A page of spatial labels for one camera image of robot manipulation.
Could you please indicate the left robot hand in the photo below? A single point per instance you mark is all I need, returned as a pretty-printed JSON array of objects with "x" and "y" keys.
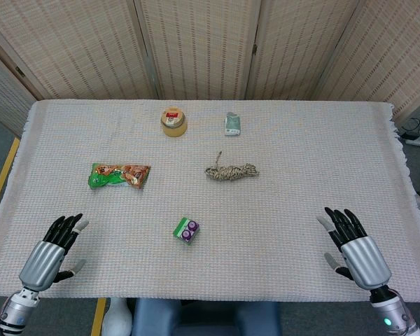
[{"x": 43, "y": 260}]

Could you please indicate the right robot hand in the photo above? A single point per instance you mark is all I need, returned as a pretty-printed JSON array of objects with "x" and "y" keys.
[{"x": 365, "y": 260}]

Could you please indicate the green box part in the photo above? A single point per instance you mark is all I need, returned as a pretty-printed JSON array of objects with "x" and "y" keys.
[{"x": 178, "y": 228}]

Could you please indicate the purple box part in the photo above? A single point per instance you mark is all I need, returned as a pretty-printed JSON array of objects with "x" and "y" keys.
[{"x": 189, "y": 231}]

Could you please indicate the white robot torso column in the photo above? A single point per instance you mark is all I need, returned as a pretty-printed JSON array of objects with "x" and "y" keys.
[{"x": 117, "y": 318}]

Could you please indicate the white woven tablecloth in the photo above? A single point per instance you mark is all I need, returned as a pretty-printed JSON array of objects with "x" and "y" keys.
[{"x": 266, "y": 227}]

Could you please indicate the green orange snack bag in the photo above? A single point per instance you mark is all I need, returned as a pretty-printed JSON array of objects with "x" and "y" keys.
[{"x": 119, "y": 175}]

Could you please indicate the woven folding screen panel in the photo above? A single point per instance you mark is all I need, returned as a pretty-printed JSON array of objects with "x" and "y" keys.
[
  {"x": 3, "y": 91},
  {"x": 395, "y": 52},
  {"x": 199, "y": 49},
  {"x": 301, "y": 49},
  {"x": 77, "y": 49}
]

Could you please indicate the yellow jar with lid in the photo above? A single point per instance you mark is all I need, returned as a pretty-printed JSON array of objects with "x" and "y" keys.
[{"x": 174, "y": 124}]

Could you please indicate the green white tissue pack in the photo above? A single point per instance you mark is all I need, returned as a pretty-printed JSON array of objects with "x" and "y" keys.
[{"x": 233, "y": 124}]

